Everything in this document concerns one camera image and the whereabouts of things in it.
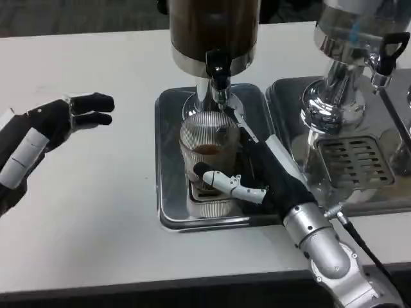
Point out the clear ribbed glass cup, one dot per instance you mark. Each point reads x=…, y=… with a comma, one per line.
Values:
x=205, y=134

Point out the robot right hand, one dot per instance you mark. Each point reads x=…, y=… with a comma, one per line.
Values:
x=279, y=183

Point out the dark tank drink dispenser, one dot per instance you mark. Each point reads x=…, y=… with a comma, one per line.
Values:
x=212, y=25

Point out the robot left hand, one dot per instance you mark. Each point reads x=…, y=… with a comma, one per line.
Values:
x=48, y=125

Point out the robot right silver forearm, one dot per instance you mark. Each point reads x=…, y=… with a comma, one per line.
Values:
x=321, y=237

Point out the steel drip tray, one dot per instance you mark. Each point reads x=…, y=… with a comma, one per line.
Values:
x=289, y=106
x=170, y=160

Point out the clear tank drink dispenser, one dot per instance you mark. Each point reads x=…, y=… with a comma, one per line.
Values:
x=340, y=41

